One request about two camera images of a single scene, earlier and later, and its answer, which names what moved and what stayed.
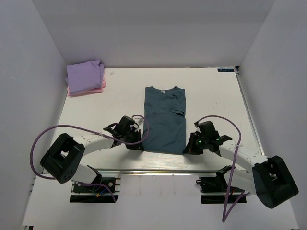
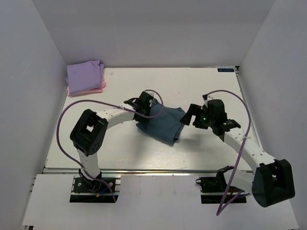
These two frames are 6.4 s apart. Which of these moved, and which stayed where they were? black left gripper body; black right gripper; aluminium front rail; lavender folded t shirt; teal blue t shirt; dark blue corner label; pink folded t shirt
Moved: black left gripper body; black right gripper; teal blue t shirt
Stayed: pink folded t shirt; lavender folded t shirt; dark blue corner label; aluminium front rail
